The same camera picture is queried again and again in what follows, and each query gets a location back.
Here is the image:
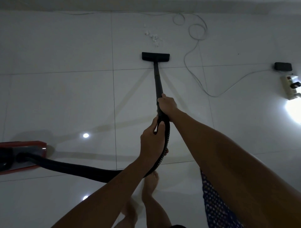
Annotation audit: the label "person's left hand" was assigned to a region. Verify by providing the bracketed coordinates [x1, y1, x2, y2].
[140, 117, 169, 165]

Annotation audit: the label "person's right hand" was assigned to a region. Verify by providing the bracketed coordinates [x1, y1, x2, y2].
[157, 93, 179, 122]

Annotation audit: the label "red and black vacuum cleaner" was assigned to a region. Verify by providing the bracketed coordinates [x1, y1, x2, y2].
[0, 51, 171, 184]

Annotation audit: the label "person's right forearm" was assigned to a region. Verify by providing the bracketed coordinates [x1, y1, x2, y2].
[172, 111, 301, 228]

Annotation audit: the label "person's left forearm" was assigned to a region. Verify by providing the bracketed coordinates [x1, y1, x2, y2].
[51, 157, 151, 228]

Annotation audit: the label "person's right leg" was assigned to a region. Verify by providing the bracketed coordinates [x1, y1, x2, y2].
[141, 171, 172, 228]

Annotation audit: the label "person's leg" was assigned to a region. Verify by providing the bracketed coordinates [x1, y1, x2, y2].
[114, 202, 139, 228]
[141, 171, 172, 228]

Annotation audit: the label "person's left leg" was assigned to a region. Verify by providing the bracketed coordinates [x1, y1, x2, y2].
[114, 202, 139, 228]

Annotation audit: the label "scattered white paper scraps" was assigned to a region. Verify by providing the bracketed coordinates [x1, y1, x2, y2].
[143, 23, 163, 47]

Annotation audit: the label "dark patterned rug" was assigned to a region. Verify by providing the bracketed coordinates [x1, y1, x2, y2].
[200, 169, 245, 228]

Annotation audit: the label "white extension socket block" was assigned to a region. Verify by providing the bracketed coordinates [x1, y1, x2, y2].
[280, 74, 301, 101]

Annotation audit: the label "black adapter box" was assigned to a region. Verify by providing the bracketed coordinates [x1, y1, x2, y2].
[274, 62, 293, 72]

